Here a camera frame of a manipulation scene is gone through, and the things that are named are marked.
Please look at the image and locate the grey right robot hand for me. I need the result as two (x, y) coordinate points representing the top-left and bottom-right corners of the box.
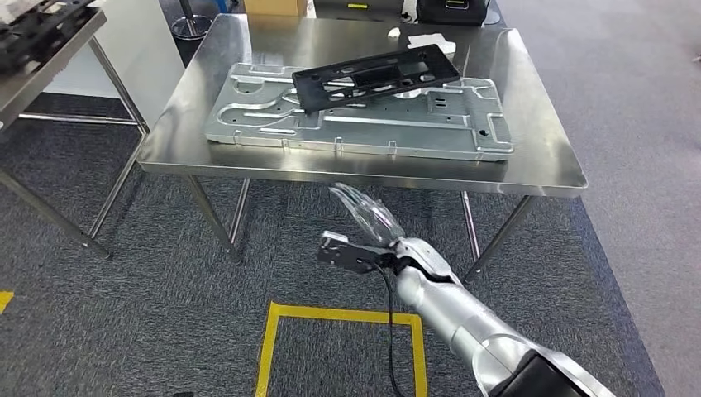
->
(328, 182), (408, 247)

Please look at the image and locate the black plastic frame part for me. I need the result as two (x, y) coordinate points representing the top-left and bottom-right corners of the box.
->
(291, 43), (462, 115)

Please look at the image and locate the steel workbench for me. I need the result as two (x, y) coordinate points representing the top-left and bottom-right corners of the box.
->
(136, 13), (589, 285)

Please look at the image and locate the aluminium fixture plate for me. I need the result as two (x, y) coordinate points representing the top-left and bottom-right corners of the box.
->
(203, 61), (516, 163)

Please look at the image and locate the white folded tissue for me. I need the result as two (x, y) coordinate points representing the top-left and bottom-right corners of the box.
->
(407, 32), (456, 56)

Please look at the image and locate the grey laptop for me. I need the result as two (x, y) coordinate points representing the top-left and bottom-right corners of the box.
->
(312, 0), (407, 17)

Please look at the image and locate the black carry case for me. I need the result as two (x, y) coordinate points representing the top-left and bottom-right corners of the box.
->
(416, 0), (491, 26)

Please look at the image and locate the cardboard box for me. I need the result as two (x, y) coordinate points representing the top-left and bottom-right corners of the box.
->
(243, 0), (309, 17)

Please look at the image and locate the small steel table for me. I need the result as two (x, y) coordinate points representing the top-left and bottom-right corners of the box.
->
(0, 7), (150, 261)

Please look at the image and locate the stack of black plastic parts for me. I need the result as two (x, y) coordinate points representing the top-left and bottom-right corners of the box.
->
(0, 0), (98, 77)

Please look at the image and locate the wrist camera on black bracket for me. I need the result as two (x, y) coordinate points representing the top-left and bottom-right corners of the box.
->
(316, 230), (398, 275)

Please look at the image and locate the black camera cable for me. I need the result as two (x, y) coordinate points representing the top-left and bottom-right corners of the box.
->
(372, 262), (407, 397)

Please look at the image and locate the chrome stanchion post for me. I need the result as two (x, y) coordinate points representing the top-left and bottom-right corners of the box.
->
(170, 0), (213, 41)

